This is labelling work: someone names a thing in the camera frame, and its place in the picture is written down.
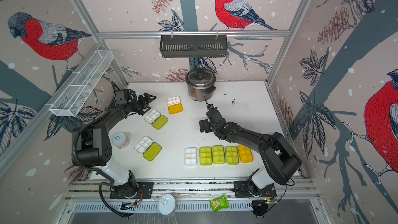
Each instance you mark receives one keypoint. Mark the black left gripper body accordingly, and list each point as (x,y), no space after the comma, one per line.
(138,106)

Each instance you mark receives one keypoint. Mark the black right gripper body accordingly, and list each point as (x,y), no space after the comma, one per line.
(208,126)

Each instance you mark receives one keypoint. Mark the large green pillbox front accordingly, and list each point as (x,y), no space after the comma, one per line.
(218,155)

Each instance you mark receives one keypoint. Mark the clear white pillbox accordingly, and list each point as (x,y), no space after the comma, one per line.
(191,157)

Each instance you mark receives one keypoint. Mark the yellow pillbox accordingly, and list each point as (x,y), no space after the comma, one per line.
(174,105)
(245,154)

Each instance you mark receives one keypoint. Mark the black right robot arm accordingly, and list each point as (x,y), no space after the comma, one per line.
(279,158)

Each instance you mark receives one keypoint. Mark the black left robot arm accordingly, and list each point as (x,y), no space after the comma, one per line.
(91,145)

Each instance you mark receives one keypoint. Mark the small white cup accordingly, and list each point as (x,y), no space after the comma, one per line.
(121,140)

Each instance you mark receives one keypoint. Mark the silver rice cooker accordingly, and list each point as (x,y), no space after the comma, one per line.
(201,84)

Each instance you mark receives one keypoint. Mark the green snack packet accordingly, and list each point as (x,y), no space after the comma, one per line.
(219,203)

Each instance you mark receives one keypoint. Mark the white round lid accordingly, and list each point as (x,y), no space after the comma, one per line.
(167,204)

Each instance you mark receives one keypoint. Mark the black hanging wire basket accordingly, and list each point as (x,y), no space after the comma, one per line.
(193,46)

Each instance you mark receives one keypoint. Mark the white wire mesh shelf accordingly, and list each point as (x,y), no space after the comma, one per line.
(73,98)

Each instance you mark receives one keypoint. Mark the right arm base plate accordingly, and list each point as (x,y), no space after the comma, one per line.
(247,189)

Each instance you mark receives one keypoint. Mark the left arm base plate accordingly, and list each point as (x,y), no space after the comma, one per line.
(140,190)

